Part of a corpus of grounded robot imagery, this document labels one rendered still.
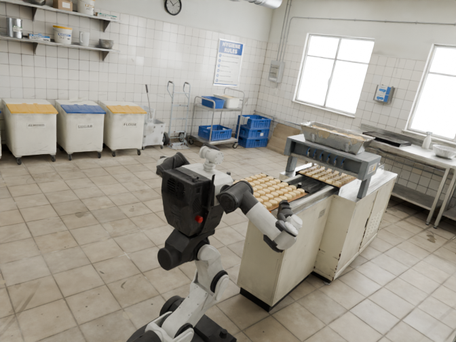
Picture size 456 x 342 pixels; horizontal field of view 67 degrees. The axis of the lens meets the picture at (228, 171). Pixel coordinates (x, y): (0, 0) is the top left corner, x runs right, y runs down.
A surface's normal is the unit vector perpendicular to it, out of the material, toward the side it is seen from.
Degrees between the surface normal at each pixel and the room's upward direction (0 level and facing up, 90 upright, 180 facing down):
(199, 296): 33
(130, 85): 90
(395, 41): 90
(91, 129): 91
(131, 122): 92
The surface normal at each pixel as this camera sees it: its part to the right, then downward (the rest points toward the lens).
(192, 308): -0.22, -0.69
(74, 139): 0.58, 0.34
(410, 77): -0.76, 0.11
